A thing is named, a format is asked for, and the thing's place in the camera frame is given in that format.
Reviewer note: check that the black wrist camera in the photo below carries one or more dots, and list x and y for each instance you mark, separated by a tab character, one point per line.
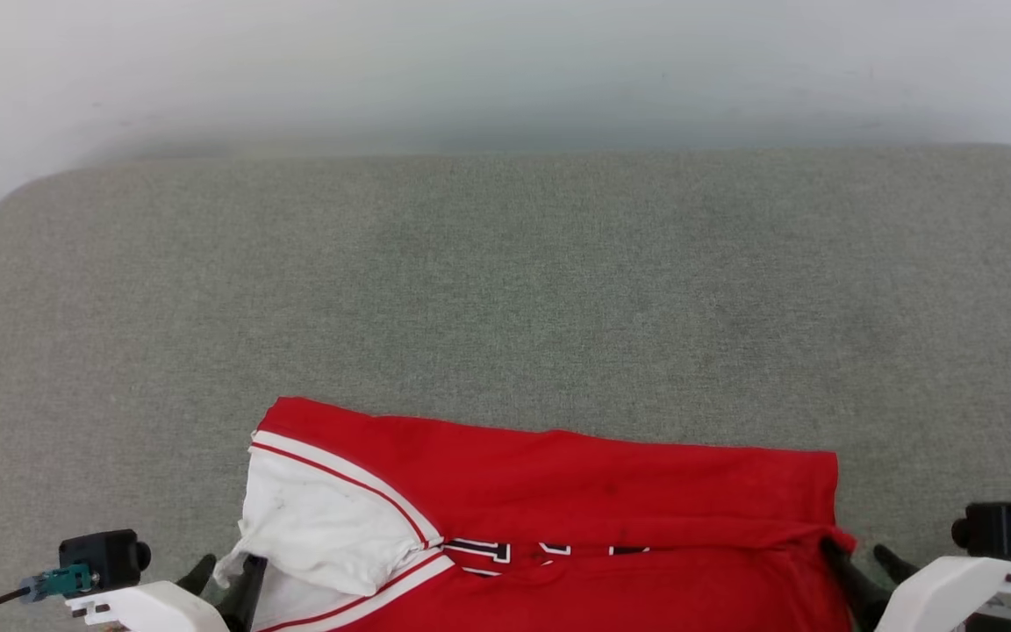
106	557
1001	529

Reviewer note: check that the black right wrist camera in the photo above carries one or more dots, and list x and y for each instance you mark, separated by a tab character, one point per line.
1001	529

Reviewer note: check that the grey fabric sofa seat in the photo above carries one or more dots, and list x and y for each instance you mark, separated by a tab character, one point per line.
505	290

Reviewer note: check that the white camera bracket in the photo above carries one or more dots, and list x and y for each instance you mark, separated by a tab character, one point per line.
953	592
154	610

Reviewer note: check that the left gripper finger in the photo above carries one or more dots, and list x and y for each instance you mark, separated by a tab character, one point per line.
247	592
197	575

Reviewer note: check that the red and white jersey shirt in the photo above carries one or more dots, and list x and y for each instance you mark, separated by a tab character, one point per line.
602	500

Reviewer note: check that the teal left camera connector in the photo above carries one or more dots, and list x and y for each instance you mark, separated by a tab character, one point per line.
62	581

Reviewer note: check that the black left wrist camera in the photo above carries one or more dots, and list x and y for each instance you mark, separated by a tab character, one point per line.
106	557

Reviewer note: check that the white left camera bracket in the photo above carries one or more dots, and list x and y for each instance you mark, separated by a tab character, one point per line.
154	610

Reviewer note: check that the white right camera bracket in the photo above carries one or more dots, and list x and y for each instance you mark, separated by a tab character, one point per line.
953	592

